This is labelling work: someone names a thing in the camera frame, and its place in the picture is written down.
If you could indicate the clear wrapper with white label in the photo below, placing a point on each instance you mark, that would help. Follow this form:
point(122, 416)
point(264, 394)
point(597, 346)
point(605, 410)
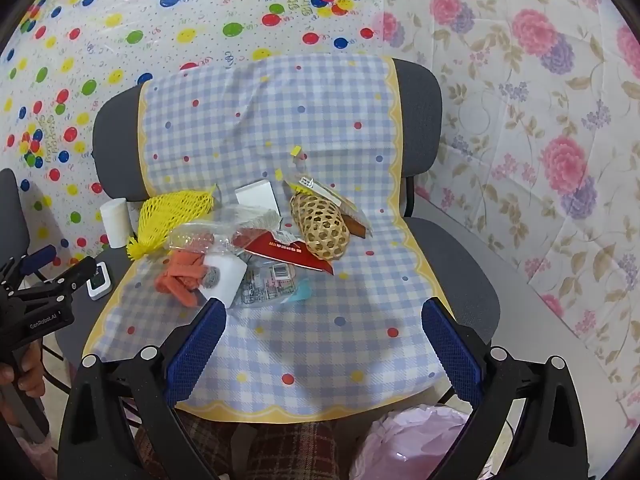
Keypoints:
point(315, 185)

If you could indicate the white controller device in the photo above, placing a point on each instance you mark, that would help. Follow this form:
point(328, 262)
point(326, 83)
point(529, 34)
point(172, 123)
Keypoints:
point(97, 282)

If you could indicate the person's left hand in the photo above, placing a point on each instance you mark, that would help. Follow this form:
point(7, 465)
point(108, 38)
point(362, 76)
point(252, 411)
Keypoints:
point(32, 370)

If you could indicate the black chair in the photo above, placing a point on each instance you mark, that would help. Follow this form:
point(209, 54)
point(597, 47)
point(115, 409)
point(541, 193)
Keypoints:
point(10, 210)

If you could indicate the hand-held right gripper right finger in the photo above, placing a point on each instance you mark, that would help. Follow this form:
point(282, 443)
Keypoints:
point(450, 350)

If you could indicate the red paper packet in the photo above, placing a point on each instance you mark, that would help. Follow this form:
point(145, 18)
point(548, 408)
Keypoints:
point(285, 252)

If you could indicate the clear barcode plastic package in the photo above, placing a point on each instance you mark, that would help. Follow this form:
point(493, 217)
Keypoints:
point(265, 285)

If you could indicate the blue checkered dotted cloth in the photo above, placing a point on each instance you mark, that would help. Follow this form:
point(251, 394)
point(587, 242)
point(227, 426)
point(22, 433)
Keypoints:
point(300, 125)

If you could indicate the balloon print plastic sheet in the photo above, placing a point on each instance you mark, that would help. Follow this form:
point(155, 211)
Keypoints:
point(150, 10)

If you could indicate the grey office chair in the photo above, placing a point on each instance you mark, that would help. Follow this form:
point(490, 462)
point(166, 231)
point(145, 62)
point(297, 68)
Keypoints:
point(420, 110)

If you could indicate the woven bamboo basket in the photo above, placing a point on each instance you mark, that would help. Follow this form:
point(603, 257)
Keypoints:
point(320, 227)

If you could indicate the white tissue pack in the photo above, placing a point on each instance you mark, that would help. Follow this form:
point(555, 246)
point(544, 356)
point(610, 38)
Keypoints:
point(229, 272)

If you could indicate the teal plastic scrap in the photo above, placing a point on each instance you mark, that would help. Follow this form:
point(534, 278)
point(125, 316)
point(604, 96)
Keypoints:
point(300, 291)

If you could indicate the pink plastic bag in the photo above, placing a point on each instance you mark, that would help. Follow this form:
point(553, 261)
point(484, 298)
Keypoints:
point(400, 440)

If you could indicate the clear plastic bag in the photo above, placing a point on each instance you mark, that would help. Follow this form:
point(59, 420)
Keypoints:
point(200, 237)

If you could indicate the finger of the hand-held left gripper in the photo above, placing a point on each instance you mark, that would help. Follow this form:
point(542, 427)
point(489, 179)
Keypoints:
point(75, 274)
point(39, 257)

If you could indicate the plaid trousers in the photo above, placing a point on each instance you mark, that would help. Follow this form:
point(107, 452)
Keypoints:
point(300, 450)

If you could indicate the orange knitted cloth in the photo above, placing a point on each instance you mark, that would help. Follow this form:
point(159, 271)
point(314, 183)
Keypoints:
point(177, 272)

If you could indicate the white cardboard box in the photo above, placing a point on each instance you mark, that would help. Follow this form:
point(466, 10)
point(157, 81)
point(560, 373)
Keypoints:
point(256, 197)

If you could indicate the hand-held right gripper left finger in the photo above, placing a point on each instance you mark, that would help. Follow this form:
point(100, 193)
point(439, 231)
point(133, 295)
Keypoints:
point(197, 350)

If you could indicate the white toilet paper roll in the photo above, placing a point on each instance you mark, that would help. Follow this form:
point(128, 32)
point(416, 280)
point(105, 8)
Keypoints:
point(115, 222)

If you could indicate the yellow mesh net bag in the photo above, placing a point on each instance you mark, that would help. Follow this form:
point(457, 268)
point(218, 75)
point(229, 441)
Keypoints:
point(165, 215)

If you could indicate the brown wooden spatula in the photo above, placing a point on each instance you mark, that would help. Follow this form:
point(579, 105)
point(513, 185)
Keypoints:
point(356, 227)

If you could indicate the floral print sheet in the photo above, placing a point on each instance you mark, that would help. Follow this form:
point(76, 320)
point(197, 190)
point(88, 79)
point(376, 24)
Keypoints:
point(550, 110)

